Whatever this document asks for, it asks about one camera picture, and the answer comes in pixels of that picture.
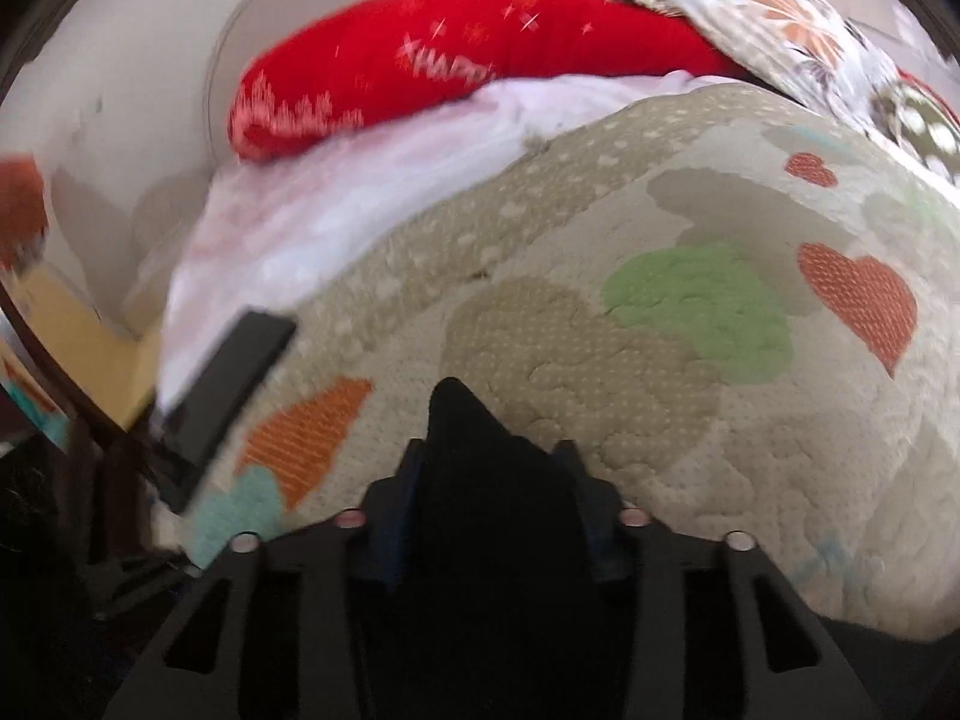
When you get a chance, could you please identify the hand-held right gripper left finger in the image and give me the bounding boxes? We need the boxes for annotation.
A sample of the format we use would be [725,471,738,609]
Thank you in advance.
[101,439,430,720]

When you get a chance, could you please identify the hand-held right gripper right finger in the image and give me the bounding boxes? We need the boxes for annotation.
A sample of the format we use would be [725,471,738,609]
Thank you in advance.
[553,440,883,720]

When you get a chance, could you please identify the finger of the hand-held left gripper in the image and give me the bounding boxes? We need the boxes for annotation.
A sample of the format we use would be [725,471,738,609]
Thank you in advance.
[150,307,298,515]

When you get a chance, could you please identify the black pants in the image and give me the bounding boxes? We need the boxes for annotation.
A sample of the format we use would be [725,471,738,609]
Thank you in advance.
[352,377,631,720]

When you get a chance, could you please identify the quilted heart-patterned bedspread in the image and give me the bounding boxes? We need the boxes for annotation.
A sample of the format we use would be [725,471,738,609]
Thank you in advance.
[154,82,960,642]

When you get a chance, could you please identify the red blanket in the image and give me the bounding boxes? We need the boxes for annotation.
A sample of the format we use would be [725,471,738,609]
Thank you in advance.
[229,0,751,162]

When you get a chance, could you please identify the green patterned bolster pillow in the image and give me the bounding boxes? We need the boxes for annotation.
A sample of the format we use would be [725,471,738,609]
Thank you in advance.
[870,79,960,185]

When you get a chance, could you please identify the white floral pillow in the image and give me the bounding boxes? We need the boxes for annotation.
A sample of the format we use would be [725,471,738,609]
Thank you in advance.
[604,0,931,143]

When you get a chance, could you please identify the red cloth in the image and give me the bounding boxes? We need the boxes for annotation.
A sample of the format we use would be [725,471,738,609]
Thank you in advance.
[896,69,960,125]

